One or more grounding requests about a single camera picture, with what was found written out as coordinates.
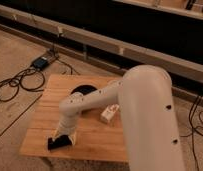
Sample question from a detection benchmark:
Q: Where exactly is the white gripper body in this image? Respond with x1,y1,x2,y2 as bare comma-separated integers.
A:
53,116,77,145

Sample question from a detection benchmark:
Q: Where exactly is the black eraser block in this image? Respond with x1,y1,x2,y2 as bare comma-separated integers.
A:
47,135,72,150

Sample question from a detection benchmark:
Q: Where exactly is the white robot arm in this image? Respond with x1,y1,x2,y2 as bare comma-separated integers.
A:
54,65,185,171

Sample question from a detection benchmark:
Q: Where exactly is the wooden table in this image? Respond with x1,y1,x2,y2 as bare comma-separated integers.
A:
20,74,127,162

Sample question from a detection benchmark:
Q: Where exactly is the black round bowl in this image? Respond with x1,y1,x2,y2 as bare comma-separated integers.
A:
72,85,96,95

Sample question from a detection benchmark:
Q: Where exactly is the black power adapter box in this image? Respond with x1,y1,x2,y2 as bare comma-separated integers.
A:
31,57,49,71

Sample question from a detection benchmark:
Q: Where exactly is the black cable at right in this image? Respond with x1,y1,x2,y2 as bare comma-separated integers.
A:
180,76,203,171

